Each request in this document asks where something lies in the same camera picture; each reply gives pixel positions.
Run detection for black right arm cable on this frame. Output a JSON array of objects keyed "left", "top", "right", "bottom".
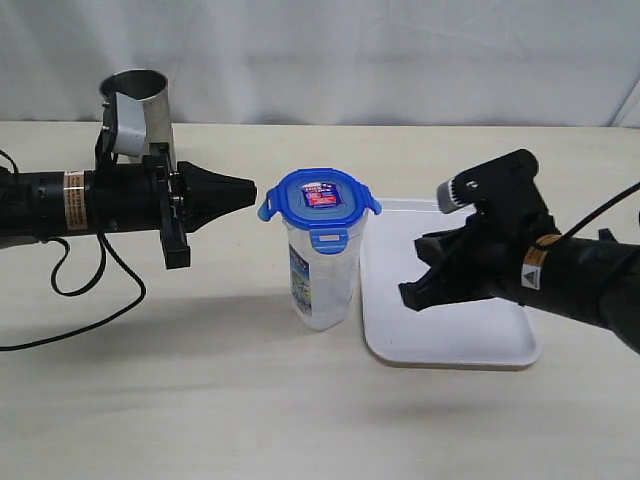
[{"left": 559, "top": 179, "right": 640, "bottom": 241}]

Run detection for white plastic tray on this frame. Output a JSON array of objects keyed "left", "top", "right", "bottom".
[{"left": 360, "top": 198, "right": 541, "bottom": 371}]

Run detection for stainless steel cup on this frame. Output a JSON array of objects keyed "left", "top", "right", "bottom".
[{"left": 99, "top": 69, "right": 177, "bottom": 168}]

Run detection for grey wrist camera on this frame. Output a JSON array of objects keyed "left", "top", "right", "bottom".
[
  {"left": 105, "top": 92, "right": 146, "bottom": 157},
  {"left": 436, "top": 175, "right": 472, "bottom": 214}
]

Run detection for white backdrop curtain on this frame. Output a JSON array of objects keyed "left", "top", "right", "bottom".
[{"left": 1, "top": 1, "right": 639, "bottom": 128}]

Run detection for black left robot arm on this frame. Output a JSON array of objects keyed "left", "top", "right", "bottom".
[{"left": 1, "top": 143, "right": 257, "bottom": 270}]

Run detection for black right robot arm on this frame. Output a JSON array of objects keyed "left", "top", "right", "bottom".
[{"left": 398, "top": 149, "right": 639, "bottom": 351}]

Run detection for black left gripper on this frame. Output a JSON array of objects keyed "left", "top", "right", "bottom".
[{"left": 84, "top": 143, "right": 257, "bottom": 270}]

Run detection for blue container lid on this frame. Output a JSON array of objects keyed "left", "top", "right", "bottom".
[{"left": 258, "top": 168, "right": 382, "bottom": 255}]

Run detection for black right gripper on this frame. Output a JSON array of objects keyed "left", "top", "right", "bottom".
[{"left": 398, "top": 149, "right": 559, "bottom": 311}]

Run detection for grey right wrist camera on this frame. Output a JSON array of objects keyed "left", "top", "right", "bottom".
[{"left": 436, "top": 175, "right": 472, "bottom": 214}]

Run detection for clear plastic container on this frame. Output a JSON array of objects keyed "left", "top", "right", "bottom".
[{"left": 284, "top": 214, "right": 368, "bottom": 331}]

